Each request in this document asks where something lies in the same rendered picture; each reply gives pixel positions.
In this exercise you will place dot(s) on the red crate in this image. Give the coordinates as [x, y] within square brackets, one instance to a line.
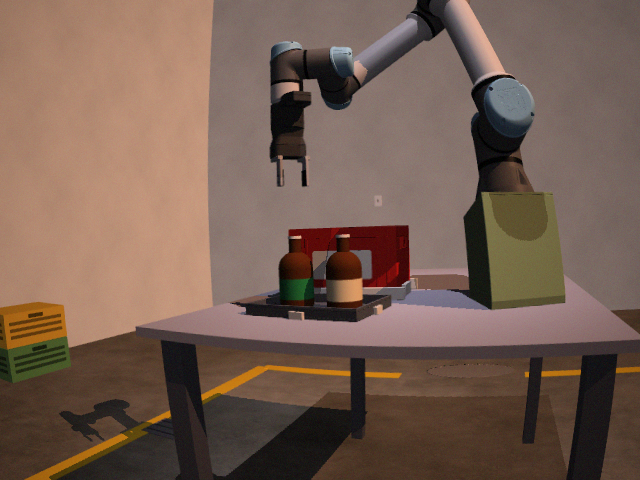
[385, 261]

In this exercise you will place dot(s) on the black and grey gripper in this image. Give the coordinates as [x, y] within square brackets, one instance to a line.
[287, 127]

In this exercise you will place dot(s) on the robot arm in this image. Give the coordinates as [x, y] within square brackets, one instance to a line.
[506, 108]

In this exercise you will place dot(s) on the brown glass bottle with green label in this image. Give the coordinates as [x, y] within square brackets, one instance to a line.
[296, 281]

